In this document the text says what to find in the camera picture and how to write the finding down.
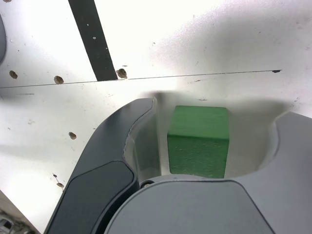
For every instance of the black tape strip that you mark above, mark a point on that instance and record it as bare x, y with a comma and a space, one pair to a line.
95, 44

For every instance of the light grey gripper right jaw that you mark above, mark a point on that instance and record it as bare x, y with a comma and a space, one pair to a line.
231, 207

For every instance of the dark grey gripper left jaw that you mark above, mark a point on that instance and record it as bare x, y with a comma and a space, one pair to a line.
97, 175

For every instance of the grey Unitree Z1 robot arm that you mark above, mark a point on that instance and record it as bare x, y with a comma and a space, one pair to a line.
2, 41

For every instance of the green cube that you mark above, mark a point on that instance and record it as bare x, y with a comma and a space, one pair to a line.
197, 146

